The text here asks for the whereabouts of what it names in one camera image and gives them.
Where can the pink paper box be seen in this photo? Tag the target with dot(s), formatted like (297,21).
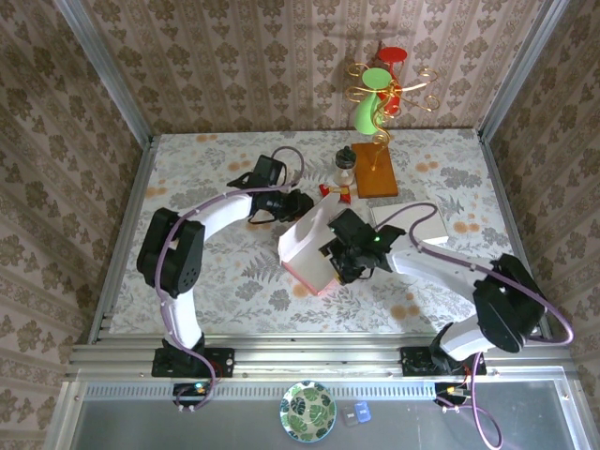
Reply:
(300,244)

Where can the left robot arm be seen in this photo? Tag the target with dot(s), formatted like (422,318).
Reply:
(220,213)

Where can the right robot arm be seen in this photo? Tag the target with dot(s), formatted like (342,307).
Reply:
(436,262)

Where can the red snack packet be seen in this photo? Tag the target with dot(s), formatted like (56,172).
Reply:
(335,193)

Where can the glass jar black lid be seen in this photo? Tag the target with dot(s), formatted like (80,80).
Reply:
(345,161)

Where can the floral table cover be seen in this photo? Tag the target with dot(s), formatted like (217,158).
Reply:
(234,304)

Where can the green paper goblet cutout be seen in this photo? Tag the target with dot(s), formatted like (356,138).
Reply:
(368,117)

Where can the small blue card case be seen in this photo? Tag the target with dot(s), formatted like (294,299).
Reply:
(363,411)

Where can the small grey card case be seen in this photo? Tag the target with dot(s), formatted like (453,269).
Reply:
(348,416)

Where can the green leaf pattern bowl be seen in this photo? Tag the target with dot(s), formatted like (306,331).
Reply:
(307,412)

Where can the small black controller board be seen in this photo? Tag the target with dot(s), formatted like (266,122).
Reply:
(443,390)
(185,389)

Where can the red paper goblet cutout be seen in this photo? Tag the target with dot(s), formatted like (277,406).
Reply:
(391,54)

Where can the grey metal shelf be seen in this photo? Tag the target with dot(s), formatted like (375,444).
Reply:
(140,426)

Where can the wide aluminium front rail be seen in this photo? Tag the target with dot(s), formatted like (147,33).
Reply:
(319,356)

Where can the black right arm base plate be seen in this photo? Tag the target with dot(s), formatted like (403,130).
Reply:
(412,363)

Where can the aluminium frame bar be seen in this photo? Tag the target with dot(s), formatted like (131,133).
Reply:
(58,422)
(139,178)
(105,70)
(492,164)
(521,70)
(575,422)

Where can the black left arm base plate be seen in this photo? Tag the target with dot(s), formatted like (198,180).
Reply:
(225,361)

